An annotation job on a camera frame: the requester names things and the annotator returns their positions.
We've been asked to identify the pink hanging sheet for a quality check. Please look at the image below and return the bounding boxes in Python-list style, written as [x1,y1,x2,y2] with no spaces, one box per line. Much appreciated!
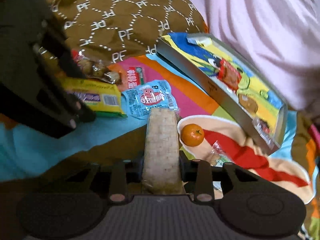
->
[172,0,320,111]

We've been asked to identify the brown PF patterned pillow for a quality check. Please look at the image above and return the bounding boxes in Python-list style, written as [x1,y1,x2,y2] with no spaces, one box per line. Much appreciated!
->
[27,0,208,64]

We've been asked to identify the red snack packet brown contents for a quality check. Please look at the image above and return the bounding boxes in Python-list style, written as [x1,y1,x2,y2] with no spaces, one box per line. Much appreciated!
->
[216,59,244,90]

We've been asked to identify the white paper strip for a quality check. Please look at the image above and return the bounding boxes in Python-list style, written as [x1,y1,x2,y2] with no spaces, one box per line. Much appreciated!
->
[187,36,212,45]

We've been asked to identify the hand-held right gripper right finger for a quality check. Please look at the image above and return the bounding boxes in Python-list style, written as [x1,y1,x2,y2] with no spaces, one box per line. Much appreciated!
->
[179,151,258,203]

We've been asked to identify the yellow green snack packet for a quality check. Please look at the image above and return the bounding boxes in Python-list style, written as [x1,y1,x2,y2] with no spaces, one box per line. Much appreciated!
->
[54,76,128,118]

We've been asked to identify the orange tangerine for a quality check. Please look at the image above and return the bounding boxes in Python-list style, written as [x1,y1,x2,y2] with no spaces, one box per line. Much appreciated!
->
[180,123,205,147]

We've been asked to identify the grey tray with cartoon drawing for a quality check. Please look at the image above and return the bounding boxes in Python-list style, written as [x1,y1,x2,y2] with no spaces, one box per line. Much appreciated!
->
[156,32,288,155]

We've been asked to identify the light blue snack packet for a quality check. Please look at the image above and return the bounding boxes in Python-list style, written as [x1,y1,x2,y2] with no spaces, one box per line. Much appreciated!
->
[121,79,179,119]

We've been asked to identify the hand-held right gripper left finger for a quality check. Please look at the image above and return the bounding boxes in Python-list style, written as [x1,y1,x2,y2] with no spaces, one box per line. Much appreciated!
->
[66,155,144,204]

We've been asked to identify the small red snack packet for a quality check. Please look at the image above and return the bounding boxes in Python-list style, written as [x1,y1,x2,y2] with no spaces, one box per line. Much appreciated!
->
[124,66,145,90]

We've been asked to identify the clear red nut packet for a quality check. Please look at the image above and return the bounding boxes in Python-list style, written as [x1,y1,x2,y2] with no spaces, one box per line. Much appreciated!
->
[71,50,123,84]

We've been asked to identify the beige cracker bar clear wrapper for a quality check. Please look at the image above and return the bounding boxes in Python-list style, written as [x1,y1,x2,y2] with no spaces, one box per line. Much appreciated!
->
[141,107,187,195]

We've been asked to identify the colourful cartoon printed blanket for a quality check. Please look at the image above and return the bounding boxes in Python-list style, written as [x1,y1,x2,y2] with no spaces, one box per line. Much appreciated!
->
[0,32,320,240]

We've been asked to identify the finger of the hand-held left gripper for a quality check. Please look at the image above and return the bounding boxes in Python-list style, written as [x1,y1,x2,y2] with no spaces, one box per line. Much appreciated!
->
[37,85,97,130]
[35,25,87,79]

